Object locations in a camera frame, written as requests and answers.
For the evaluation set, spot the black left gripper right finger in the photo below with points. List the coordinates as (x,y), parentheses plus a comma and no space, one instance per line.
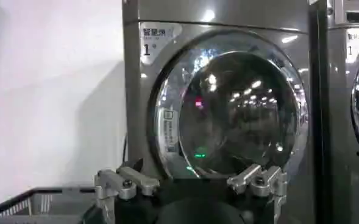
(260,181)

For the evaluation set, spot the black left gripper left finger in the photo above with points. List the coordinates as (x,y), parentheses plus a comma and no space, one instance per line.
(127,182)

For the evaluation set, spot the round glass dryer door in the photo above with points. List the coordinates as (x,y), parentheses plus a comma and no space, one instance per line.
(228,106)

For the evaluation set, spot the grey dryer marked one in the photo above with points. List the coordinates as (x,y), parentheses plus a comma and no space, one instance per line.
(228,91)

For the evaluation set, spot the white number label sticker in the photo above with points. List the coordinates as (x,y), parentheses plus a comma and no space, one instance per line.
(156,41)

